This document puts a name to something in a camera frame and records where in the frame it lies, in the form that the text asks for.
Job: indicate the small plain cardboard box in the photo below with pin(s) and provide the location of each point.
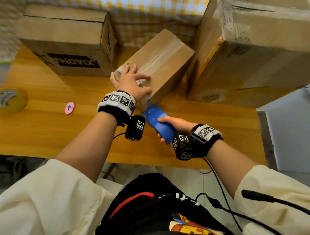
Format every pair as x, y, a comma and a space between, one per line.
167, 63

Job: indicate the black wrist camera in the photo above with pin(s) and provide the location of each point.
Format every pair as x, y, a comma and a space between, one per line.
182, 147
134, 129

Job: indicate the pink box cutter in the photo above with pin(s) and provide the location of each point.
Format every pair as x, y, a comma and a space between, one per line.
69, 108

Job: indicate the yellowish tape roll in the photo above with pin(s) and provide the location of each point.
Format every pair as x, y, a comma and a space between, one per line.
14, 104

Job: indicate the person's left forearm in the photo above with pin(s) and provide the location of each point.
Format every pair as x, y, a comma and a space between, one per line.
87, 147

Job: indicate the black table leg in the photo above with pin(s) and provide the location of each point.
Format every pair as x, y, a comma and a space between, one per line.
110, 170

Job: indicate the cardboard box with black print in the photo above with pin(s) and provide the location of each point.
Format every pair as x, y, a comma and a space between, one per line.
63, 36

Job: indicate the cream long-sleeved top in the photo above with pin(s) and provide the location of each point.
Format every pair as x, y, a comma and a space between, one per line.
48, 198

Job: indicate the dark grey cloth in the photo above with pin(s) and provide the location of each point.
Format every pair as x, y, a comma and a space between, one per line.
14, 169

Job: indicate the yellow white checked cloth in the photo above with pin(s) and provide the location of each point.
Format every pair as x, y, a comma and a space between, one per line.
150, 24

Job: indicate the person's left hand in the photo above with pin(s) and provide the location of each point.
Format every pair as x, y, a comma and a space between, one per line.
128, 84

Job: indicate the person's right forearm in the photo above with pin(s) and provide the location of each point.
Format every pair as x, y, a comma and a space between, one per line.
230, 167

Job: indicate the black printed garment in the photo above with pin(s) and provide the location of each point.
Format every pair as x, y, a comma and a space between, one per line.
145, 213

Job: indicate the blue tape dispenser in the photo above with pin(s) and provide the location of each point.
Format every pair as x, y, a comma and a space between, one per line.
157, 123

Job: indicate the person's right hand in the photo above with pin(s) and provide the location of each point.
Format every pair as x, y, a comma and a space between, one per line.
181, 124

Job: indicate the cardboard box with white label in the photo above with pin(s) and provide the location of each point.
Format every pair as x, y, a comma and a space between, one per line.
254, 60

